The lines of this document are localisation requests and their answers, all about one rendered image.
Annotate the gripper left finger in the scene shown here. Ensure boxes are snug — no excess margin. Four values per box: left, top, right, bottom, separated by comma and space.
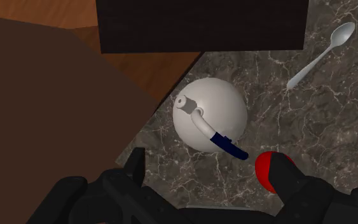
25, 147, 179, 224

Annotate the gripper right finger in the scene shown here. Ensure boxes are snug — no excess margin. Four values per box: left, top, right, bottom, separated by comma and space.
268, 152, 358, 224

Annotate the red ball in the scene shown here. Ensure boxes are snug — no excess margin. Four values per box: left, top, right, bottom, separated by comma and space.
254, 151, 296, 194

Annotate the brown furniture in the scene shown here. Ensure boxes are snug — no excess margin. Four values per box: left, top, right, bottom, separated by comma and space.
0, 13, 162, 224

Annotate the silver spoon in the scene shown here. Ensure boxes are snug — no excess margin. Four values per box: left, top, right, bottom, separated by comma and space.
286, 22, 356, 90

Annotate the white kettle with blue handle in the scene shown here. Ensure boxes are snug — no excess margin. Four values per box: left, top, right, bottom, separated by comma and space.
172, 77, 249, 161

